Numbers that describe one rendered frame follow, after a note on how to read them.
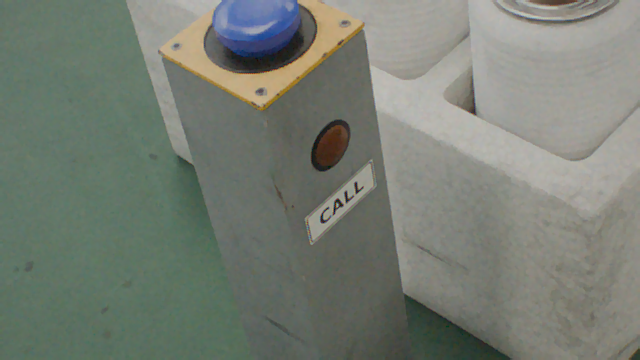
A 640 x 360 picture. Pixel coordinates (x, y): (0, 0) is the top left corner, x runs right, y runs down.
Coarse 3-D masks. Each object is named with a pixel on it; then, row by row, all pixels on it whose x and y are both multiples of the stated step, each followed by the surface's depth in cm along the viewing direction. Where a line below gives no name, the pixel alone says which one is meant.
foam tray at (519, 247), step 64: (128, 0) 88; (192, 0) 84; (320, 0) 82; (448, 64) 76; (384, 128) 75; (448, 128) 72; (448, 192) 74; (512, 192) 70; (576, 192) 67; (448, 256) 79; (512, 256) 74; (576, 256) 69; (512, 320) 79; (576, 320) 73
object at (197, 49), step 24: (312, 0) 60; (192, 24) 60; (312, 24) 59; (336, 24) 58; (360, 24) 58; (168, 48) 59; (192, 48) 59; (216, 48) 58; (288, 48) 58; (312, 48) 57; (336, 48) 58; (192, 72) 58; (216, 72) 57; (240, 72) 57; (264, 72) 57; (288, 72) 57; (240, 96) 56; (264, 96) 56
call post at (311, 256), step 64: (320, 64) 57; (192, 128) 62; (256, 128) 57; (320, 128) 59; (256, 192) 61; (320, 192) 62; (384, 192) 66; (256, 256) 66; (320, 256) 64; (384, 256) 69; (256, 320) 72; (320, 320) 67; (384, 320) 72
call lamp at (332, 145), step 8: (336, 128) 60; (344, 128) 60; (328, 136) 60; (336, 136) 60; (344, 136) 61; (320, 144) 60; (328, 144) 60; (336, 144) 60; (344, 144) 61; (320, 152) 60; (328, 152) 60; (336, 152) 61; (320, 160) 60; (328, 160) 60; (336, 160) 61
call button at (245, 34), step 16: (224, 0) 58; (240, 0) 58; (256, 0) 58; (272, 0) 58; (288, 0) 58; (224, 16) 58; (240, 16) 57; (256, 16) 57; (272, 16) 57; (288, 16) 57; (224, 32) 57; (240, 32) 57; (256, 32) 56; (272, 32) 56; (288, 32) 57; (240, 48) 57; (256, 48) 57; (272, 48) 57
